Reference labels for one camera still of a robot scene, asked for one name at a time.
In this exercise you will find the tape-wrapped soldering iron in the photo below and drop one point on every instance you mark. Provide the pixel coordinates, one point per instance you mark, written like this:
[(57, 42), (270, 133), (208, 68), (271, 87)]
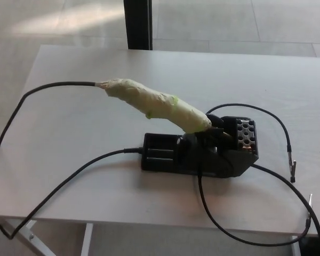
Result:
[(149, 100)]

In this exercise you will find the black soldering iron stand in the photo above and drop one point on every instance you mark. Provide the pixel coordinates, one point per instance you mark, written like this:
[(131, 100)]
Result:
[(229, 162)]

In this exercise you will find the black window pillar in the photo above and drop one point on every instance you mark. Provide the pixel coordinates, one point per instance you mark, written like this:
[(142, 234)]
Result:
[(137, 24)]

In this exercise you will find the black floor item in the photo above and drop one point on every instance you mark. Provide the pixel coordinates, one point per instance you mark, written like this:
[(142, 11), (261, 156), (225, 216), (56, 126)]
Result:
[(317, 248)]

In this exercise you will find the white table frame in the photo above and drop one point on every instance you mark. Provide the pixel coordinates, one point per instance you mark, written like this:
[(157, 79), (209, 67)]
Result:
[(87, 240)]

